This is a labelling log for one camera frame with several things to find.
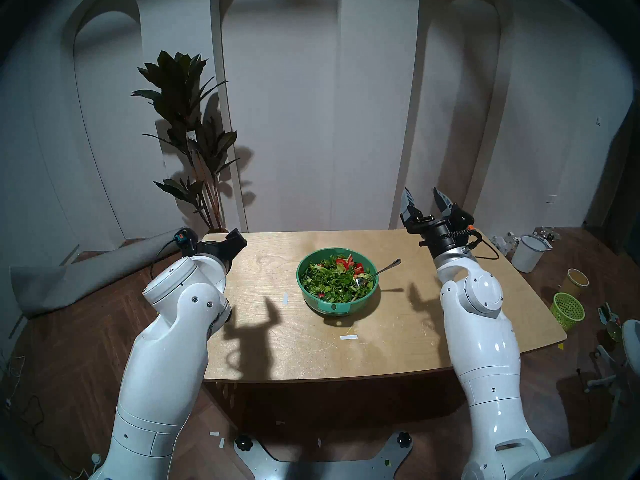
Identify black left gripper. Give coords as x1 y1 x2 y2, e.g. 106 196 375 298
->
192 228 248 275

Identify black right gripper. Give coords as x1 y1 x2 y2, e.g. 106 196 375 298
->
400 187 483 259

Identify metal salad utensil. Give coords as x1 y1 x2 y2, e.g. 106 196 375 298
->
354 258 402 288

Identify chopped lettuce tomato salad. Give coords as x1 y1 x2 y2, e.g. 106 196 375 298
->
301 254 373 304

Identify green salad bowl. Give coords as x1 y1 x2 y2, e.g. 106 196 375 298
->
296 247 379 316

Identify crumpled plastic trash pile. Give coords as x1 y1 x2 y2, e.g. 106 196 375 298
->
489 231 521 257

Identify white bucket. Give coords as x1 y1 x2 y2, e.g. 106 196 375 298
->
511 234 551 274

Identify rolled grey floor mat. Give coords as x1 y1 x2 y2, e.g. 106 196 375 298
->
10 227 190 319

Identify tall dark potted plant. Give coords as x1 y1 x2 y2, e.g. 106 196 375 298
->
131 50 241 234

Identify tan paper bin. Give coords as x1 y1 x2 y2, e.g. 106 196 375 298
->
560 268 590 297

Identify green mesh basket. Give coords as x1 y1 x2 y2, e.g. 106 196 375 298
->
549 292 586 331

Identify green white floor tools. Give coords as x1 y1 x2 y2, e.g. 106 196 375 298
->
597 303 624 343

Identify white floor plug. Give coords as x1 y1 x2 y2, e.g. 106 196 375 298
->
75 453 105 477

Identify white chair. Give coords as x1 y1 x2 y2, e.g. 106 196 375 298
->
586 319 640 415

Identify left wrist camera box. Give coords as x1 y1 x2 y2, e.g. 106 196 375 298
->
176 227 200 257

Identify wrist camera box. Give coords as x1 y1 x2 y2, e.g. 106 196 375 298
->
176 227 200 257
447 211 478 241

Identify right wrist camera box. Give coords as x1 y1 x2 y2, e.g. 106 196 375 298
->
447 211 478 241

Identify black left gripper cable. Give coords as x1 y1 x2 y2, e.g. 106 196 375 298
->
150 238 182 281

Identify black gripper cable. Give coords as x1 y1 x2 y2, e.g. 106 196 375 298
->
467 229 501 261
150 238 182 281

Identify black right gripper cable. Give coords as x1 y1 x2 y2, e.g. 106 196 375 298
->
467 229 501 261

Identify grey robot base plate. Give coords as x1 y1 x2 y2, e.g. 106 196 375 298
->
234 431 415 480

